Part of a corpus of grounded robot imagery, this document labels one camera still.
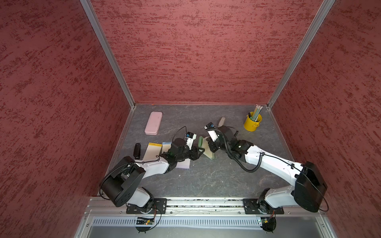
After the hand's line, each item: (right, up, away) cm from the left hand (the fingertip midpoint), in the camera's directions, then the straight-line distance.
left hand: (201, 151), depth 85 cm
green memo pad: (+1, +5, -1) cm, 5 cm away
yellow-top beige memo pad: (-32, -1, +11) cm, 34 cm away
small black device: (-41, -1, +7) cm, 41 cm away
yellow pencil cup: (+34, +15, +15) cm, 40 cm away
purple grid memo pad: (-10, -7, -3) cm, 13 cm away
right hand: (+4, +7, -2) cm, 8 cm away
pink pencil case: (-35, +16, +22) cm, 44 cm away
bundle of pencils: (+39, +26, +12) cm, 48 cm away
